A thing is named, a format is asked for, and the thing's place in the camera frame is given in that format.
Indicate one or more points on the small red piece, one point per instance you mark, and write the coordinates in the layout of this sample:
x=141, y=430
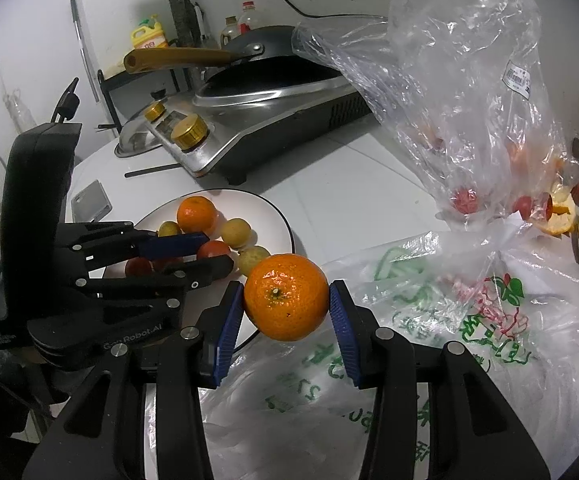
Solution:
x=549, y=208

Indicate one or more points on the black shelf rack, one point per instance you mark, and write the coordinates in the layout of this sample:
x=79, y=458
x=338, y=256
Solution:
x=112, y=105

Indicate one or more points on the white plate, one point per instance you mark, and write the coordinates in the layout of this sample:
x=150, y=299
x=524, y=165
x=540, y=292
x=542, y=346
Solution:
x=264, y=215

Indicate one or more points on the clear plastic bag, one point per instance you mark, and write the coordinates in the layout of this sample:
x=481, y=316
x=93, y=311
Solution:
x=444, y=85

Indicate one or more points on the printed plastic bag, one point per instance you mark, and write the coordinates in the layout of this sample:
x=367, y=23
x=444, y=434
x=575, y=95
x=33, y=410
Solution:
x=494, y=360

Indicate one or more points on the orange mandarin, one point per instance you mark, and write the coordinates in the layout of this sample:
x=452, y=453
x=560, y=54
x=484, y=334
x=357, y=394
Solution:
x=197, y=213
x=287, y=296

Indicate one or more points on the yellow detergent bottle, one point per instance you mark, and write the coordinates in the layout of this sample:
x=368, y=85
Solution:
x=149, y=35

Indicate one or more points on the yellow longan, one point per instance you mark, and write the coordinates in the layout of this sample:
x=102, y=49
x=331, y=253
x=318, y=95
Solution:
x=239, y=231
x=168, y=228
x=253, y=258

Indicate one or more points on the black hairbrush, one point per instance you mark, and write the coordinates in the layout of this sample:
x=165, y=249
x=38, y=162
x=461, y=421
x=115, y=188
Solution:
x=67, y=100

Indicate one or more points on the black chopstick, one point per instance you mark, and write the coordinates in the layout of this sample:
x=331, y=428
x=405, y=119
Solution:
x=152, y=170

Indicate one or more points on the orange peel piece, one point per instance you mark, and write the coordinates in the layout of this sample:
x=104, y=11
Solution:
x=562, y=207

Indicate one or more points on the clear glass bottle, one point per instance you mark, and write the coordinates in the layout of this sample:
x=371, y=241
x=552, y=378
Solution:
x=19, y=110

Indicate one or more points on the grey smartphone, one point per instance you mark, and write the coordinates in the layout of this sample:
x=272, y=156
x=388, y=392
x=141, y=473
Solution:
x=91, y=201

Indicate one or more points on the grey vertical pipe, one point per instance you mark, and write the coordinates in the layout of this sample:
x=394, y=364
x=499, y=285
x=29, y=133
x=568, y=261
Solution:
x=174, y=0

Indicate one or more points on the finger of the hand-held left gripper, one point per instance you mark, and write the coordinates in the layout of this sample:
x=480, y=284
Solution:
x=204, y=270
x=174, y=245

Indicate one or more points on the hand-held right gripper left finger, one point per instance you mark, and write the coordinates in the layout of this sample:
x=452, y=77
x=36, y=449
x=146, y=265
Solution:
x=227, y=335

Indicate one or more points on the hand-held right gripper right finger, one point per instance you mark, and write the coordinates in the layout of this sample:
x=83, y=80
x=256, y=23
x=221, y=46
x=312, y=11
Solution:
x=344, y=335

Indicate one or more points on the red-capped clear bottle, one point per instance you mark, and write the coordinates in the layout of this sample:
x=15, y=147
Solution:
x=249, y=17

